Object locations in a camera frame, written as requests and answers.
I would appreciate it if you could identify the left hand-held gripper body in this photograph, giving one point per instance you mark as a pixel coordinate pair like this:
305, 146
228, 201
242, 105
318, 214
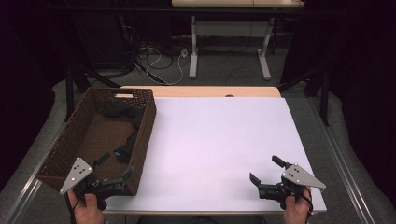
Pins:
77, 174

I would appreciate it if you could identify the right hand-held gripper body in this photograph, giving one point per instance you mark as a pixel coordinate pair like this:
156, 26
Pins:
299, 177

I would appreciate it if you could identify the brown wicker basket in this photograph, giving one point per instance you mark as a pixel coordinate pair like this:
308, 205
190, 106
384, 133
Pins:
99, 137

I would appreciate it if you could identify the black shorts with blue print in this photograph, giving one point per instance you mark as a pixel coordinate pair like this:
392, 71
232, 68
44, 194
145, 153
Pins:
121, 109

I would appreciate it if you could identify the person's right hand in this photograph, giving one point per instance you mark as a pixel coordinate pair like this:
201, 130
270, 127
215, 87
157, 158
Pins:
297, 214

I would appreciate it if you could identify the person's left hand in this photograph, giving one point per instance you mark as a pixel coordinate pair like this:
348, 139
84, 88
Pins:
87, 213

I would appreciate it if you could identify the white board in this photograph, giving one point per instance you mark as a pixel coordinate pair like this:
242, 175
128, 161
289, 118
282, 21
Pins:
218, 140

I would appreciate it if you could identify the black metal stand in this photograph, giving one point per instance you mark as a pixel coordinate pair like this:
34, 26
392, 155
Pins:
325, 99
69, 93

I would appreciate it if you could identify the white desk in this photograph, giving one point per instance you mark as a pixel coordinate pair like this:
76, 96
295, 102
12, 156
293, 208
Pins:
193, 62

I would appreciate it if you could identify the white power adapter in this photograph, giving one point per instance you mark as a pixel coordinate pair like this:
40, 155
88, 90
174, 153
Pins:
184, 52

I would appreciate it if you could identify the aluminium rail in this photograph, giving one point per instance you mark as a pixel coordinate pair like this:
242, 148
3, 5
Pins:
23, 199
345, 174

